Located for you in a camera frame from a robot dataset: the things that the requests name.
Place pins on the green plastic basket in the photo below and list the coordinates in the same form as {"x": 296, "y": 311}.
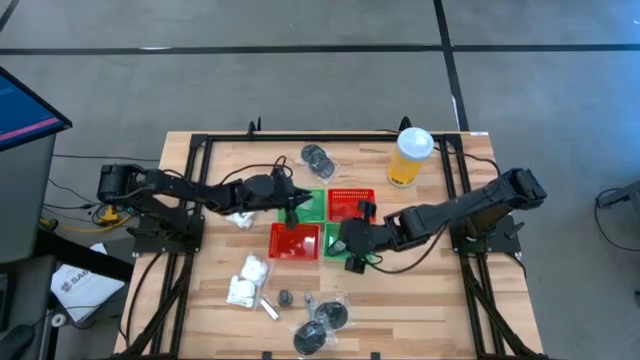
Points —
{"x": 330, "y": 230}
{"x": 317, "y": 212}

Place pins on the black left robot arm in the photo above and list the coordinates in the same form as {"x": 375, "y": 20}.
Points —
{"x": 175, "y": 187}

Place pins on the silver metal tweezers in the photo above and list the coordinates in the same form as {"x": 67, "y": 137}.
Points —
{"x": 270, "y": 309}

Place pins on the black object on floor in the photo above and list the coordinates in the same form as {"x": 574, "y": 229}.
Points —
{"x": 15, "y": 342}

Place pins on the black frame bracket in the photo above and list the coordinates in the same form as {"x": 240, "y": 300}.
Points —
{"x": 405, "y": 124}
{"x": 255, "y": 127}

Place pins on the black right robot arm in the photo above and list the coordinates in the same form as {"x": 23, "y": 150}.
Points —
{"x": 460, "y": 205}

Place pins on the white tape roll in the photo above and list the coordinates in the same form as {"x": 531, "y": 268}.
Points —
{"x": 58, "y": 320}

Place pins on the yellow wipes canister white lid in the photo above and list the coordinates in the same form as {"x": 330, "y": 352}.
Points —
{"x": 407, "y": 160}

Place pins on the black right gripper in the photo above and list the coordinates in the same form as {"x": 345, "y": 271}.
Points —
{"x": 365, "y": 237}

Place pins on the silver nail clipper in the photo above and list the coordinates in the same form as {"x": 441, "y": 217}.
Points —
{"x": 309, "y": 302}

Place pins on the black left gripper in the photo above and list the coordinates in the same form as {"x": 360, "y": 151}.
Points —
{"x": 267, "y": 192}

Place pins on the white printed paper sheet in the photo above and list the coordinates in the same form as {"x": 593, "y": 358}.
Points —
{"x": 82, "y": 290}

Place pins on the grey cabinet with blue screen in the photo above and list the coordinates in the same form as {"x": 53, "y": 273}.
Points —
{"x": 20, "y": 190}

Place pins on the black roll-on deodorant with barcode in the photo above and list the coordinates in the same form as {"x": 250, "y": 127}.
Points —
{"x": 337, "y": 245}

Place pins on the black aluminium table frame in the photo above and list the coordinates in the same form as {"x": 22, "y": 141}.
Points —
{"x": 325, "y": 137}

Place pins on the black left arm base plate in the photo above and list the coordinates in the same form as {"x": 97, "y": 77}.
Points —
{"x": 165, "y": 235}

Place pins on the grey stand foot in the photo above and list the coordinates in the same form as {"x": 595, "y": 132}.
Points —
{"x": 620, "y": 196}

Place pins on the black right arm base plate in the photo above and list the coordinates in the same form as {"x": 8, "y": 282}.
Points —
{"x": 492, "y": 240}

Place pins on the red plastic basket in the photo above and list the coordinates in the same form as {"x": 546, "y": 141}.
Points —
{"x": 345, "y": 202}
{"x": 295, "y": 242}

